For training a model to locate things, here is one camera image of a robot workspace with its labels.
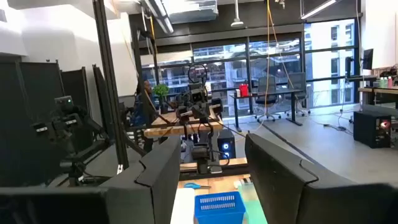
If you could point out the black robot arm with camera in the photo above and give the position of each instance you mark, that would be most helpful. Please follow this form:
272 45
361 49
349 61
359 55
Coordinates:
62 124

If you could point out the person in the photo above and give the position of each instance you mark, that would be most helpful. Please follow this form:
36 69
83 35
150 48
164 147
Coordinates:
141 109

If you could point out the black office desk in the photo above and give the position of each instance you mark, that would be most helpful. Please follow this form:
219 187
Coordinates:
293 109

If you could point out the pink bottle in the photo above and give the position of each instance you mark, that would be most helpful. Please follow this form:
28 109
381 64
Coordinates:
390 82

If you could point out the black and white striped tube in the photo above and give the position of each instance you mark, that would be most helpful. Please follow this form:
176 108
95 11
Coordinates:
244 181

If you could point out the small black partition panel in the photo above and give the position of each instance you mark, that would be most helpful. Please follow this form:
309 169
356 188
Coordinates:
76 90

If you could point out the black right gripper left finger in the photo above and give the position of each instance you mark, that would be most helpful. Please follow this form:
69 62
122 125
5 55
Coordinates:
124 202

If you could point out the silver box ceiling duct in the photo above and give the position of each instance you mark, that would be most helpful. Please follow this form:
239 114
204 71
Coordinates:
192 12

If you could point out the red container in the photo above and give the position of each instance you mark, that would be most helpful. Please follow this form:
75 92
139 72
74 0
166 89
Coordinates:
243 90

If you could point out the computer tower with red light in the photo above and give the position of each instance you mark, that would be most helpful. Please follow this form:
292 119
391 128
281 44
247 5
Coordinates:
370 130

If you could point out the long ceiling light bar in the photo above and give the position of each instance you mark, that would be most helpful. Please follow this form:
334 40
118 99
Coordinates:
317 9

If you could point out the green potted plant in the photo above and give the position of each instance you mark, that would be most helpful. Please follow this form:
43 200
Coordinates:
161 90

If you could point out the background black robot arm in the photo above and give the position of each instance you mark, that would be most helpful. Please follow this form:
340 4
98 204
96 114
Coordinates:
197 96

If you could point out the wooden workbench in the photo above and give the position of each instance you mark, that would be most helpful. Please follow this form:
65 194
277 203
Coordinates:
379 90

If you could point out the black table rim frame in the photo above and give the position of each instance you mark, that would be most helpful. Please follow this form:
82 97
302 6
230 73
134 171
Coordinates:
231 171

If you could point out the white pendant lamp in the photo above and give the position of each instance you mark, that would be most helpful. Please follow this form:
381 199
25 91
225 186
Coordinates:
237 22

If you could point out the teal translucent plastic bin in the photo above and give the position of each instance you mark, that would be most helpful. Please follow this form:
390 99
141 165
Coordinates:
253 208

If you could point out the white cup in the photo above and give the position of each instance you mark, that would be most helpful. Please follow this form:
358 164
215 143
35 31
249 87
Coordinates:
237 93

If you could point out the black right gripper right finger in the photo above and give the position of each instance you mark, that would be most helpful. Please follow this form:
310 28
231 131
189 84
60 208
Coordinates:
311 202

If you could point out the black monitor on arm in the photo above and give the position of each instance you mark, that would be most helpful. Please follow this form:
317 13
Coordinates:
367 59

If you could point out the blue slotted plastic basket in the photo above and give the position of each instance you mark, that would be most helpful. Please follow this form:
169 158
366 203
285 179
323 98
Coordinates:
217 214

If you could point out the wooden work table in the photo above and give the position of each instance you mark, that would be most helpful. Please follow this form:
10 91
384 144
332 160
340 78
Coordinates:
174 129

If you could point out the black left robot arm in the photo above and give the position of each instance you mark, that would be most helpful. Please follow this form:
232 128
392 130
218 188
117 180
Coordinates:
203 157

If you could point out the large black partition panel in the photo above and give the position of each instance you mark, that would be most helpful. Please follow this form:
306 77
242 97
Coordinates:
31 87

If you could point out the green bottle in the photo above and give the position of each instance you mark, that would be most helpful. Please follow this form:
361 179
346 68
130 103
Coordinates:
381 82

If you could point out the grey mesh office chair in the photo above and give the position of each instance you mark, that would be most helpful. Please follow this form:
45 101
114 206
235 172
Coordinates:
298 81
266 85

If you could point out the computer tower with blue lights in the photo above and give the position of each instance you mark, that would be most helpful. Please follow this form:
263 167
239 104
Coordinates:
225 146

